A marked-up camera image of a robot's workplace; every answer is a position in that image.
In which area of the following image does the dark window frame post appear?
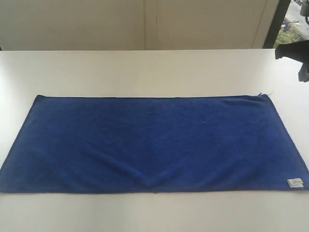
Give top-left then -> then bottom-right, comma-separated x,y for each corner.
263,0 -> 291,49

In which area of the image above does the blue microfibre towel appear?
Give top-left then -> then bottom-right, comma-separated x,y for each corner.
0,94 -> 309,194

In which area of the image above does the white label sticker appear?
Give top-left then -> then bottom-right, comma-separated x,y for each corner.
287,178 -> 304,188

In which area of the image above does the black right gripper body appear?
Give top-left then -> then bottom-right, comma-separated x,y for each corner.
275,41 -> 309,82

